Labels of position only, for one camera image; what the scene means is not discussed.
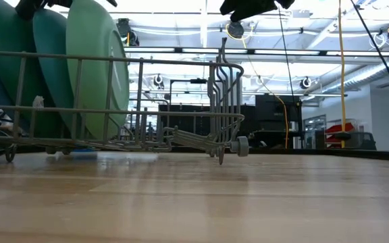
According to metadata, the grey office chair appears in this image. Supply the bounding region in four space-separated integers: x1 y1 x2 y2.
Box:
349 132 377 151

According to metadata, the dark green plate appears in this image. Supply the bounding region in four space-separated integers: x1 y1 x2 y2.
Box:
0 5 66 139

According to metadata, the black hanging cable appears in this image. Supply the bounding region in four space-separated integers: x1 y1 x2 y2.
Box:
349 0 389 112

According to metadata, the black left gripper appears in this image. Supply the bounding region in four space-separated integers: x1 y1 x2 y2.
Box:
14 0 118 20

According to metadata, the black equipment cabinet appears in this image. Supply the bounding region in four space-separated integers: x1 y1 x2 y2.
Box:
158 94 303 149

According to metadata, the yellow hanging cable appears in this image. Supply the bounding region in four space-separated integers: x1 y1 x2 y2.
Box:
336 0 348 149

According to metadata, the yellow reel cable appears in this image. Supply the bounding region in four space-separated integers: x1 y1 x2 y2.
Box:
226 22 290 150

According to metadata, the grey wire dish rack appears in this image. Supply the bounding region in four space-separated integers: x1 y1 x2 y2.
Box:
0 36 251 167

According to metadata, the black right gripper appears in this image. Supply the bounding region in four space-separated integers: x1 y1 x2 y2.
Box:
219 0 296 23

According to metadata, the black cable weight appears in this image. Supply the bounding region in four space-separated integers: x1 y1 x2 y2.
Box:
334 132 353 142

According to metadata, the red storage bins rack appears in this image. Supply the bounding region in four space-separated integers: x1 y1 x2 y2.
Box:
325 122 356 144

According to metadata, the light green plate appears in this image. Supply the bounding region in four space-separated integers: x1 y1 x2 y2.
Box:
65 0 130 141

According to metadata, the teal plate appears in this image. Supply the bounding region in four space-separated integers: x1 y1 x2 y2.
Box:
32 8 82 138

